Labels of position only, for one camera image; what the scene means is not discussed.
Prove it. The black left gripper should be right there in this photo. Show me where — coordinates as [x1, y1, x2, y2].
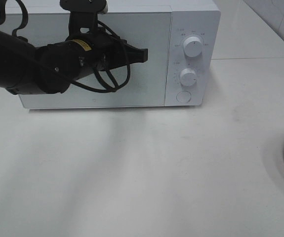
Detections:
[66, 12, 149, 72]

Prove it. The white microwave knob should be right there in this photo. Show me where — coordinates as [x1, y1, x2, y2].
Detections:
[183, 36, 203, 58]
[179, 68, 198, 86]

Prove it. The round white door button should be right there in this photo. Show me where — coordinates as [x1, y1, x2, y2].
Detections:
[176, 91, 191, 104]

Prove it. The white microwave door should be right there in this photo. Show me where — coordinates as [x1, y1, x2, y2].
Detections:
[0, 11, 172, 109]

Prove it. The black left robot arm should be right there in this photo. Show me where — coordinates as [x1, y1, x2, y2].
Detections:
[0, 12, 148, 95]

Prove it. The white microwave oven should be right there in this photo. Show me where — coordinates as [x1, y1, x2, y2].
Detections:
[0, 0, 222, 110]

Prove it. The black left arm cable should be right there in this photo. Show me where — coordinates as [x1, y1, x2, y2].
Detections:
[0, 0, 132, 93]

